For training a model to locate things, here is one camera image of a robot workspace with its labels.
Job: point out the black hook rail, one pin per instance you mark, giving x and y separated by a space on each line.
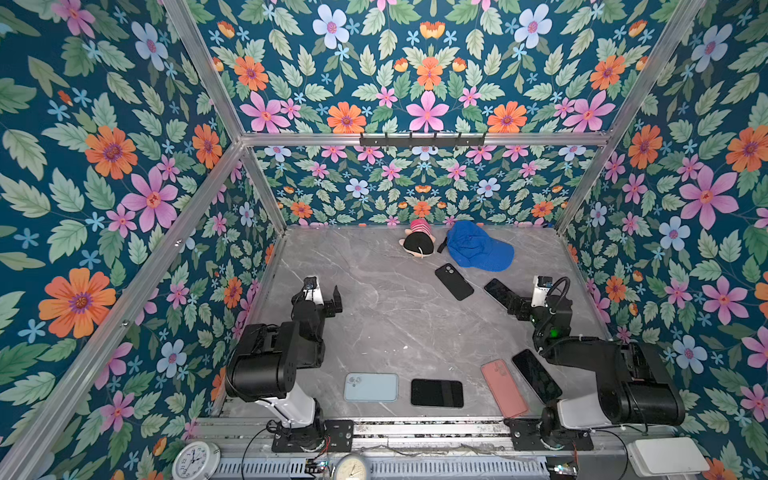
411 139

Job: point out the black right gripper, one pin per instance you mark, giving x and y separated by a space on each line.
522 303

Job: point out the white round clock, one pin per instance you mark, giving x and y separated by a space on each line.
198 460

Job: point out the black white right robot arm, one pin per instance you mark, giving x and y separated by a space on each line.
632 385

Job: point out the white rectangular box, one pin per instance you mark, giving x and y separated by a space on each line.
677 457

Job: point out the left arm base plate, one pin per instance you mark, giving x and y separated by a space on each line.
336 436

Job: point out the white vented strip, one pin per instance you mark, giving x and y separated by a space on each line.
388 468

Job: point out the pink phone case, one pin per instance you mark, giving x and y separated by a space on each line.
504 389

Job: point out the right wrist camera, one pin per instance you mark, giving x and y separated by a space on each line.
541 287

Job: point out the blue baseball cap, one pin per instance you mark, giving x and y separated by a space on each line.
472 247

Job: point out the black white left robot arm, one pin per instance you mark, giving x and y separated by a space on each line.
263 367

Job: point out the aluminium front rail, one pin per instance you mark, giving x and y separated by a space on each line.
399 433

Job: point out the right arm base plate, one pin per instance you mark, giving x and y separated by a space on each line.
531 434

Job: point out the round timer gauge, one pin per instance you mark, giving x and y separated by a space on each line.
352 467

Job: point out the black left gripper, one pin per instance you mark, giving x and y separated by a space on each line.
324 303

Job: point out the light blue phone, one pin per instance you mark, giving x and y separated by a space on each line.
371 387

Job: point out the plush doll pink striped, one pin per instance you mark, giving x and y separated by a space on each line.
419 240

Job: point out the black smartphone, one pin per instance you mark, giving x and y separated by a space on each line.
536 375
502 294

